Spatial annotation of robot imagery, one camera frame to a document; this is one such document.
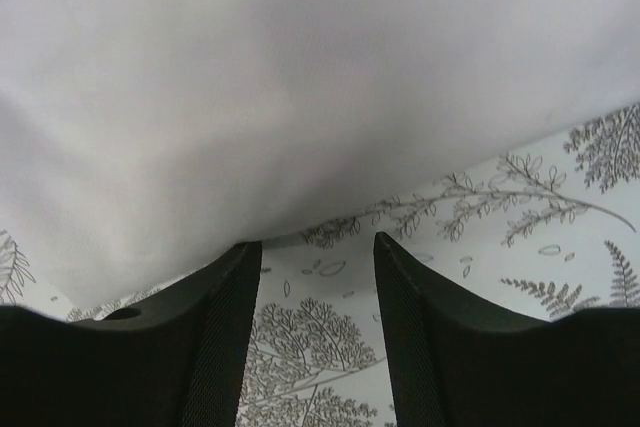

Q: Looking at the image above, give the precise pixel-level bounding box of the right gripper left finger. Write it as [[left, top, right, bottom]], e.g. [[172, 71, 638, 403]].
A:
[[1, 242, 262, 426]]

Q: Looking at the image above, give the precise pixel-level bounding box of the floral table mat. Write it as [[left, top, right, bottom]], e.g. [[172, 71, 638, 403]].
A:
[[1, 104, 639, 426]]

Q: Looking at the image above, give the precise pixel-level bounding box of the white t shirt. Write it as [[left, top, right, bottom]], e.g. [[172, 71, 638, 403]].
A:
[[1, 0, 639, 308]]

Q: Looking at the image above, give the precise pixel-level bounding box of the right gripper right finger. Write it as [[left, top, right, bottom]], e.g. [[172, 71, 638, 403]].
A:
[[374, 233, 639, 427]]

